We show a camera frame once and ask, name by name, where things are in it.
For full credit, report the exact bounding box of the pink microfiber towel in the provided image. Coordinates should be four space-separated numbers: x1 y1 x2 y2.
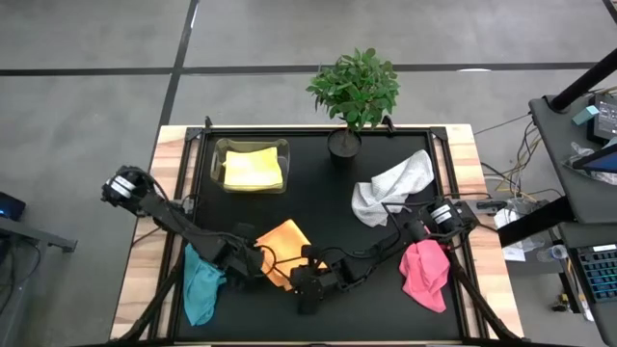
398 238 451 314

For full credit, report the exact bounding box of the white paper sheet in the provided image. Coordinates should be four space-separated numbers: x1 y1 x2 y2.
494 207 529 263

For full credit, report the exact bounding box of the black metal table frame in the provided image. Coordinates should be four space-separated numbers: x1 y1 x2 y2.
113 115 524 346

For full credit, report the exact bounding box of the grey desk with leg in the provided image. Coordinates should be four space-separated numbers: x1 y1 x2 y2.
0 216 78 347

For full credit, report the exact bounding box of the clear plastic bin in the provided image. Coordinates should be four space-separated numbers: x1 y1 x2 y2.
209 138 291 196

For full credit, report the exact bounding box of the black metal pole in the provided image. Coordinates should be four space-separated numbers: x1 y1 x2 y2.
549 47 617 113

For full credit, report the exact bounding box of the orange microfiber towel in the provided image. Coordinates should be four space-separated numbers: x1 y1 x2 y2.
254 219 329 292

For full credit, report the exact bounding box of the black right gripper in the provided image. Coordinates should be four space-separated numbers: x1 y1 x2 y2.
290 259 338 315

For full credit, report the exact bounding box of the blue screen tablet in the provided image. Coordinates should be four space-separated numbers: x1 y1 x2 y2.
571 143 617 175

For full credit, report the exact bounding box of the clear plastic bottle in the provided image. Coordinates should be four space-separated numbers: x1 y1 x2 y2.
537 244 571 264

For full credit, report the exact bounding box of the small black yellow tool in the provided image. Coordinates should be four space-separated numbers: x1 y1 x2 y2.
552 292 573 313

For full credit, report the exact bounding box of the green potted plant black pot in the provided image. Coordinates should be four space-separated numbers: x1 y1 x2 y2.
305 47 401 161

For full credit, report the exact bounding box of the black table mat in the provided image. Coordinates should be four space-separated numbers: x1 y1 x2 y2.
175 133 465 342

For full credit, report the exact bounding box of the black screen device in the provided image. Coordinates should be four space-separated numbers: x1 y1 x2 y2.
586 91 617 146

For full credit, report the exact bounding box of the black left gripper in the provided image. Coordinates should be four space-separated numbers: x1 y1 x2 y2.
229 243 274 289

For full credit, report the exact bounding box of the small teal box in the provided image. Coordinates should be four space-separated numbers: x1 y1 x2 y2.
572 104 602 126

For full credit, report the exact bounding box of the backlit computer keyboard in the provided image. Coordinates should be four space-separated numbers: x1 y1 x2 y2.
576 243 617 305

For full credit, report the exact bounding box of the grey side desk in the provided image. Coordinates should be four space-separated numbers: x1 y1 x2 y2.
496 93 617 347

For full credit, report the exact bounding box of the clear plastic bag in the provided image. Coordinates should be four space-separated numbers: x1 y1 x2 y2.
563 142 617 187

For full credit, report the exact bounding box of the teal microfiber towel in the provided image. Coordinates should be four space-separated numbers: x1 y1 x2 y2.
182 243 228 328

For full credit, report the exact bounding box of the pale waffle weave towel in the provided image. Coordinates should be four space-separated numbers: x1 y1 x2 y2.
350 148 435 228

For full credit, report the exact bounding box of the yellow microfiber towel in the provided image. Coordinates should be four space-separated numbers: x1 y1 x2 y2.
222 147 284 193

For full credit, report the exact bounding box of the dark device with blue light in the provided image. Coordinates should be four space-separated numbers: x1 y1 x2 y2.
0 191 26 222

